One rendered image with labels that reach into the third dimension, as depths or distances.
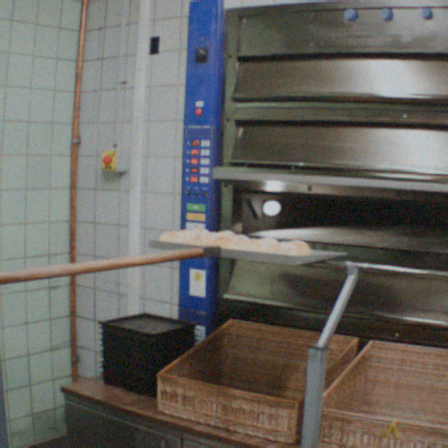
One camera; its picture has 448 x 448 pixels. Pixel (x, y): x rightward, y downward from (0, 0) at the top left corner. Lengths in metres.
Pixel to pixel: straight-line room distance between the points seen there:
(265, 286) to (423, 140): 0.84
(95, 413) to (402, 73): 1.70
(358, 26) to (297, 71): 0.31
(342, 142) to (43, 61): 1.44
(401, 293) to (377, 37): 0.93
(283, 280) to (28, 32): 1.57
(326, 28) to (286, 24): 0.18
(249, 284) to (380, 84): 0.94
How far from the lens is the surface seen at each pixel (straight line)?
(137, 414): 2.61
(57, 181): 3.40
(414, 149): 2.55
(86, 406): 2.81
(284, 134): 2.79
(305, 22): 2.80
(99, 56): 3.41
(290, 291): 2.78
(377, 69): 2.64
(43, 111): 3.33
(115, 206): 3.28
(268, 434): 2.37
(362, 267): 2.23
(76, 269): 1.80
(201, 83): 2.97
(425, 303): 2.56
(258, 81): 2.85
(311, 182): 2.55
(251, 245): 2.22
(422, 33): 2.60
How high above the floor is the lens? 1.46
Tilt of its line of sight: 5 degrees down
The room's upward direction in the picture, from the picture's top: 2 degrees clockwise
